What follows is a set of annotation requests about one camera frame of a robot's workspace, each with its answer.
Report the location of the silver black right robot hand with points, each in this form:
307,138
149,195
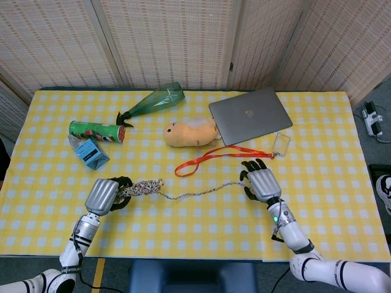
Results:
264,184

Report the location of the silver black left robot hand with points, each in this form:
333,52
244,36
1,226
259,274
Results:
100,195

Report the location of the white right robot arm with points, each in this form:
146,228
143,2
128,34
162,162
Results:
293,235

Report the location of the yellow checkered tablecloth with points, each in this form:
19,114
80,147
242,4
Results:
195,226

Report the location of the blue cardboard carton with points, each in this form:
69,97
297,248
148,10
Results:
91,154

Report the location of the clear badge holder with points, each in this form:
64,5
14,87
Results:
281,144

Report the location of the small clear plastic container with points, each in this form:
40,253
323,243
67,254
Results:
73,142

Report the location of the green Pringles can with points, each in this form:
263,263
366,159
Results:
94,132

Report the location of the grey laptop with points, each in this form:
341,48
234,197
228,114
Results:
250,116

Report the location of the orange plush toy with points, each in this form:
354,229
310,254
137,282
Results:
189,134

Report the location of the green plastic bottle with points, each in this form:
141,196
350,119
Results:
155,102

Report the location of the black floor mat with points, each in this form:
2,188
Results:
374,169

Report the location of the black and white shoe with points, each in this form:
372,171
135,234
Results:
385,190

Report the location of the white power strip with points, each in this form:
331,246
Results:
373,120

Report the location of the woven folding screen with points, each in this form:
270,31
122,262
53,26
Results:
171,39

